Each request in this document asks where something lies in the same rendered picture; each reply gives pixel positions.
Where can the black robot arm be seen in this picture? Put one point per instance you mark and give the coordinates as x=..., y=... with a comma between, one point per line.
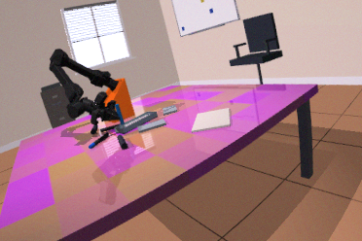
x=73, y=91

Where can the white flat rectangular slab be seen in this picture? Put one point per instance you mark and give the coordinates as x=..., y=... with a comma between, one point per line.
x=212, y=120

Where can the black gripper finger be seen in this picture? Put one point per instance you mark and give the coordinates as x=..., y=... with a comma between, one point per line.
x=106, y=116
x=112, y=111

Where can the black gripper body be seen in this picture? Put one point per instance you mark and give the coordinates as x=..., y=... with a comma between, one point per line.
x=96, y=113

